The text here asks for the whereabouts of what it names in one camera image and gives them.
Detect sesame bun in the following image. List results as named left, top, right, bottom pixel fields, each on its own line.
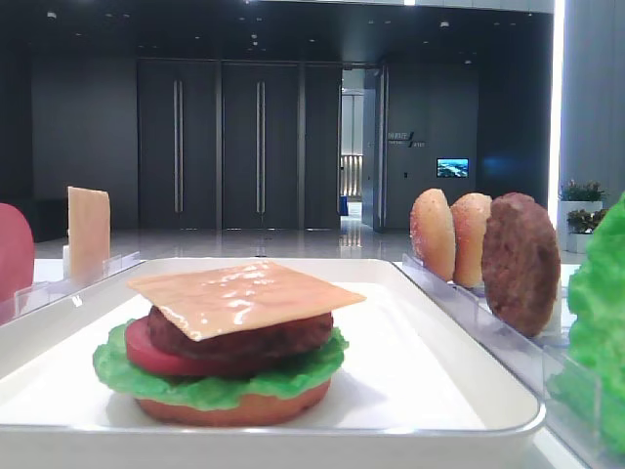
left=409, top=189, right=456, bottom=281
left=451, top=192, right=492, bottom=288

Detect brown meat patty on burger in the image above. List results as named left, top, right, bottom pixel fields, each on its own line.
left=146, top=307, right=333, bottom=378

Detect orange cheese slice on burger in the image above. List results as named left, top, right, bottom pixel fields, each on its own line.
left=128, top=261, right=365, bottom=342

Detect red tomato slice on burger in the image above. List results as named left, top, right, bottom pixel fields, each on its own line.
left=125, top=318, right=235, bottom=377

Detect standing brown meat patty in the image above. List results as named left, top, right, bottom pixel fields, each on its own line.
left=481, top=192, right=561, bottom=337

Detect standing orange cheese slice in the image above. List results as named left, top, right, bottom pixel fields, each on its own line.
left=67, top=186, right=110, bottom=279

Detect green lettuce leaf on burger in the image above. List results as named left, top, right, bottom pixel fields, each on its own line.
left=93, top=321, right=349, bottom=410

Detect standing red tomato slice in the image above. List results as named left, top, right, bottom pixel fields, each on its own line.
left=0, top=203, right=35, bottom=302

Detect standing green lettuce leaf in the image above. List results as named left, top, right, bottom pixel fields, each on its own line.
left=547, top=198, right=624, bottom=454

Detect dark double doors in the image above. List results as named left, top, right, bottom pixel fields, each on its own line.
left=138, top=60, right=342, bottom=230

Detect bottom bun on tray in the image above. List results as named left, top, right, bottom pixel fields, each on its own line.
left=137, top=379, right=331, bottom=427

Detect white rectangular tray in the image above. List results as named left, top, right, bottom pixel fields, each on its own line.
left=1, top=258, right=546, bottom=468

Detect potted plants in white planters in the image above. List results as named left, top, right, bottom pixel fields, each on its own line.
left=558, top=180, right=605, bottom=253

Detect wall display screen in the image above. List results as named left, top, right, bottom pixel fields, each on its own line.
left=437, top=158, right=469, bottom=179

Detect left clear acrylic rail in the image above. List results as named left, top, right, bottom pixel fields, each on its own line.
left=1, top=251, right=141, bottom=324

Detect clear acrylic rail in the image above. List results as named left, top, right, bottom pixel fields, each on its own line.
left=1, top=251, right=141, bottom=324
left=401, top=254, right=624, bottom=468

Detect right clear acrylic rail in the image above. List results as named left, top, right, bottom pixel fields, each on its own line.
left=401, top=254, right=624, bottom=468

